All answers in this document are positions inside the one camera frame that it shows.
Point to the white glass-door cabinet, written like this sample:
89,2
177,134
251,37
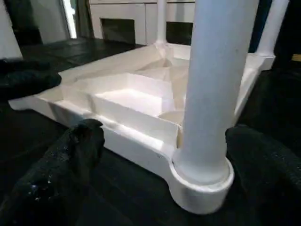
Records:
122,14

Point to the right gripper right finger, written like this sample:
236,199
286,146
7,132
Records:
270,179

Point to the white plastic table top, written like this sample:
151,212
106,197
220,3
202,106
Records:
131,99

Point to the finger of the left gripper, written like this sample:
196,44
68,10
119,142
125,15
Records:
26,84
21,65

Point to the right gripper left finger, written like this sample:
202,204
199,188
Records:
54,179

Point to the black work mat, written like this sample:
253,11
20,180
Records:
28,136

